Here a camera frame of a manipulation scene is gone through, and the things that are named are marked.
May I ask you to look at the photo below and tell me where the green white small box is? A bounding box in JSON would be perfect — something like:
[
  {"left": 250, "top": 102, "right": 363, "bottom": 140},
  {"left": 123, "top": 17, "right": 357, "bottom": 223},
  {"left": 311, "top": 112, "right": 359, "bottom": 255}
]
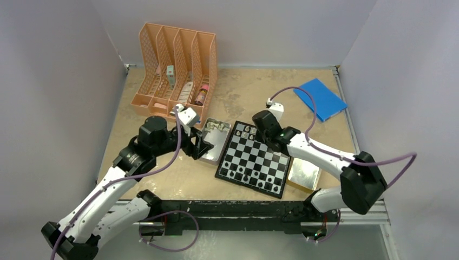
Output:
[{"left": 166, "top": 65, "right": 176, "bottom": 89}]

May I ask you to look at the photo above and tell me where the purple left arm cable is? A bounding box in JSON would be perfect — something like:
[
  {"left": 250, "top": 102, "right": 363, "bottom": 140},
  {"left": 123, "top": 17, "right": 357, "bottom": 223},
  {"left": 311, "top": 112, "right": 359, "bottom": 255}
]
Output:
[{"left": 50, "top": 113, "right": 200, "bottom": 260}]

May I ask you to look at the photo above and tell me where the black white chess board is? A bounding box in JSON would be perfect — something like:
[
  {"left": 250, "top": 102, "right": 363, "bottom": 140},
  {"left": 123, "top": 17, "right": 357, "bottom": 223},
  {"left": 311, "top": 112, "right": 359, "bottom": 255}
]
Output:
[{"left": 215, "top": 121, "right": 291, "bottom": 199}]

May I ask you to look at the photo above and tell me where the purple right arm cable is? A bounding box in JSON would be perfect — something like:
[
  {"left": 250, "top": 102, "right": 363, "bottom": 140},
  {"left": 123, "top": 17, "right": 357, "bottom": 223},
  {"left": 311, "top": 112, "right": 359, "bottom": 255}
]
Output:
[{"left": 267, "top": 86, "right": 418, "bottom": 245}]

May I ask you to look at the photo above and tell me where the pink metal tin box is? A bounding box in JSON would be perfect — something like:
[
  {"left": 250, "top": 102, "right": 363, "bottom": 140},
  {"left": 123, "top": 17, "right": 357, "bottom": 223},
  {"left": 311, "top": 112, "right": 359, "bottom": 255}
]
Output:
[{"left": 199, "top": 118, "right": 232, "bottom": 165}]

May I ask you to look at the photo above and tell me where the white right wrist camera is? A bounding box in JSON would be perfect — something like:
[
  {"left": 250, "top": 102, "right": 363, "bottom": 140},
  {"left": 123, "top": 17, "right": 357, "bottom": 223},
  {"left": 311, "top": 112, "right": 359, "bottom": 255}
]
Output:
[{"left": 266, "top": 99, "right": 284, "bottom": 121}]

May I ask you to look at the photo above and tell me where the blue notebook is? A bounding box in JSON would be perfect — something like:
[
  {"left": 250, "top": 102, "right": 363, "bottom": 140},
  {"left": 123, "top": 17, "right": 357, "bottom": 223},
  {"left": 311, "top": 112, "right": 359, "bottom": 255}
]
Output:
[{"left": 299, "top": 79, "right": 347, "bottom": 122}]

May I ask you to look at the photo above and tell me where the orange plastic file organizer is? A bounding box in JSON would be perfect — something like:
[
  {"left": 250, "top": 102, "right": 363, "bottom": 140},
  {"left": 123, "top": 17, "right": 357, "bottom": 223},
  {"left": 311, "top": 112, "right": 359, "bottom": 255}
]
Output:
[{"left": 131, "top": 23, "right": 218, "bottom": 128}]

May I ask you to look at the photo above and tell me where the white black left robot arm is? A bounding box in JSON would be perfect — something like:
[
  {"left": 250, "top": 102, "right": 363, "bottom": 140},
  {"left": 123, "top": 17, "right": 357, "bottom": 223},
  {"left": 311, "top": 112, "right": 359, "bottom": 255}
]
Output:
[{"left": 41, "top": 110, "right": 212, "bottom": 259}]

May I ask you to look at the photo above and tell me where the pink capped small bottle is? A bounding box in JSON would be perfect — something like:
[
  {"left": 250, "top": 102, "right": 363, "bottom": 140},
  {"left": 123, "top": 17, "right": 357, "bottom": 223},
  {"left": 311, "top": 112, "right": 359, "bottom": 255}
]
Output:
[{"left": 194, "top": 84, "right": 209, "bottom": 106}]

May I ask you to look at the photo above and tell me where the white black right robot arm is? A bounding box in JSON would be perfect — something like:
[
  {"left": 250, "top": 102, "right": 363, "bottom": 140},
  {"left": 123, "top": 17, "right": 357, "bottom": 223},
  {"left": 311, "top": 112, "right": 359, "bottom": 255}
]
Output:
[{"left": 252, "top": 110, "right": 388, "bottom": 220}]

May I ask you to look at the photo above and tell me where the aluminium frame rail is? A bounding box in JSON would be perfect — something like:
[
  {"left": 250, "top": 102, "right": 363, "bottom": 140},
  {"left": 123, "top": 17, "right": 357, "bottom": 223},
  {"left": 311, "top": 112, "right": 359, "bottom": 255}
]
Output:
[{"left": 299, "top": 200, "right": 400, "bottom": 259}]

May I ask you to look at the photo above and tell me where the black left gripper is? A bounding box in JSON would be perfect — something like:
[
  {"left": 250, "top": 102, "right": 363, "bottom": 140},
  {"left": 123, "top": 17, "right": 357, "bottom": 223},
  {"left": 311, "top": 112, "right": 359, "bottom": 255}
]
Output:
[{"left": 153, "top": 124, "right": 213, "bottom": 158}]

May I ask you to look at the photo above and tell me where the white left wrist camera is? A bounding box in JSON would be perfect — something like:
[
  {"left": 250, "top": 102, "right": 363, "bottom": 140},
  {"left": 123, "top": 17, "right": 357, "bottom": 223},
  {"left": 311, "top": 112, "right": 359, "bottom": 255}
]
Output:
[{"left": 174, "top": 103, "right": 201, "bottom": 128}]

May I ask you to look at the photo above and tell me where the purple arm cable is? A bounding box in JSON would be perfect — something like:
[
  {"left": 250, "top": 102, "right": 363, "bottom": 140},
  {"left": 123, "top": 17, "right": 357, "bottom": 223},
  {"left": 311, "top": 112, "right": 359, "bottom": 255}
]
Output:
[
  {"left": 267, "top": 86, "right": 418, "bottom": 245},
  {"left": 50, "top": 113, "right": 200, "bottom": 260}
]

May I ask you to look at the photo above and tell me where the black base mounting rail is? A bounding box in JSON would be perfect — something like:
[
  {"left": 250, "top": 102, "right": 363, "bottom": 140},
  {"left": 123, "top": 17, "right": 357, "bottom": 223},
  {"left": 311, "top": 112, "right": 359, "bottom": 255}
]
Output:
[{"left": 141, "top": 200, "right": 338, "bottom": 236}]

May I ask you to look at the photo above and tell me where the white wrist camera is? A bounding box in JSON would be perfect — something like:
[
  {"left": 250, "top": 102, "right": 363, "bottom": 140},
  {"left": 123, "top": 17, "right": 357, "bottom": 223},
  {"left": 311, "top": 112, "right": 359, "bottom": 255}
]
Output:
[
  {"left": 266, "top": 99, "right": 284, "bottom": 121},
  {"left": 174, "top": 103, "right": 201, "bottom": 128}
]

